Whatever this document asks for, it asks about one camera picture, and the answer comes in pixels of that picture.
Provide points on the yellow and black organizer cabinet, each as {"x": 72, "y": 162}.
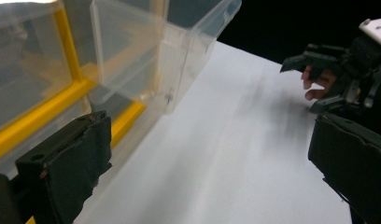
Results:
{"x": 39, "y": 121}

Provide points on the set of clear plastic drawers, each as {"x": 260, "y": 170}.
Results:
{"x": 23, "y": 62}

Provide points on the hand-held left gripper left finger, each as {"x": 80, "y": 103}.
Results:
{"x": 76, "y": 161}

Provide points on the clear drawer pulled out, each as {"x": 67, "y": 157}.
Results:
{"x": 126, "y": 37}
{"x": 191, "y": 65}

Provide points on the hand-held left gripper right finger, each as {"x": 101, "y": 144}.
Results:
{"x": 353, "y": 161}

